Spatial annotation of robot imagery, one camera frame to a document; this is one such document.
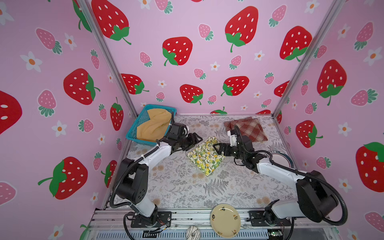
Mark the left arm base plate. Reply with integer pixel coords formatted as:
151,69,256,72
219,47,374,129
131,211,172,228

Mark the cream plate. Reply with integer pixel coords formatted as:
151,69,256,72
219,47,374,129
210,204,241,239

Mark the red plaid skirt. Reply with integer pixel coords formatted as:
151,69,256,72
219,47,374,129
224,117,268,143

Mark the chocolate drizzled donut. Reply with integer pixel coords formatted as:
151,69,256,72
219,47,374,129
186,226,201,240

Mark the aluminium frame rail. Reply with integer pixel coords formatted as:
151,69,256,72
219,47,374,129
82,209,341,240

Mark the teal plastic basket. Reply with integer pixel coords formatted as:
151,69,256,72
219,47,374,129
125,104,178,147

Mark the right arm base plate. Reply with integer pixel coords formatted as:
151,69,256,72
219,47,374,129
246,211,292,227

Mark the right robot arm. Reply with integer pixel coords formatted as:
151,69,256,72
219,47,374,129
213,135,348,226

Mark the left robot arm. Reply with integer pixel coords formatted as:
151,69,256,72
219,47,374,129
109,123,203,218

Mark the pink plate with teal rim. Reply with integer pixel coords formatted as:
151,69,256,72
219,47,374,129
271,151,295,169

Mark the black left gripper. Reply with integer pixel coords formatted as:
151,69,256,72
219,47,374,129
176,132,202,150

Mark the tan skirt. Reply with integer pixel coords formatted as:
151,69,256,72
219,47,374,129
137,109,173,143

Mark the lemon print skirt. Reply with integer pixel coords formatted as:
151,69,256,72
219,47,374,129
187,137,225,177

